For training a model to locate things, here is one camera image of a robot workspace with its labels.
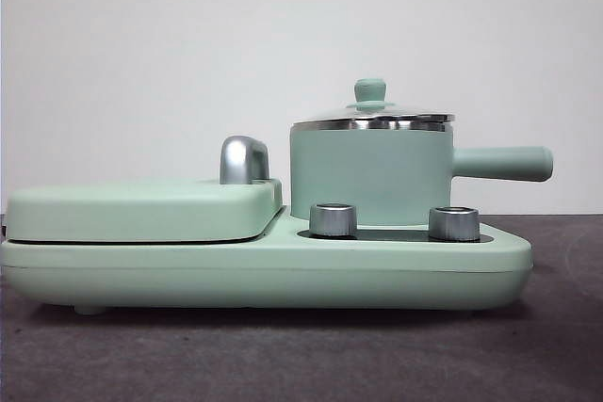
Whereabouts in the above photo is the glass lid with green knob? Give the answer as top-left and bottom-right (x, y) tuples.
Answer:
(291, 79), (456, 131)

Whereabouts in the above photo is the silver control knob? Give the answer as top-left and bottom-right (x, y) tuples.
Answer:
(427, 205), (481, 241)
(308, 201), (358, 237)

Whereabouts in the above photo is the black control panel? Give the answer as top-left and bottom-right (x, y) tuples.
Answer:
(297, 227), (494, 242)

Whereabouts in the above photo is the green breakfast machine base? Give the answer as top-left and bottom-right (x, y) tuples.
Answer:
(0, 206), (534, 316)

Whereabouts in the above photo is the green griddle cover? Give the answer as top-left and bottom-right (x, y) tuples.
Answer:
(4, 177), (285, 244)

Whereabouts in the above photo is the green pot with handle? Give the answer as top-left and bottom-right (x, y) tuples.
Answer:
(287, 121), (553, 227)

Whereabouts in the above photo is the silver griddle cover handle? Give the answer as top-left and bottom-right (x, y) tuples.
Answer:
(219, 135), (270, 185)

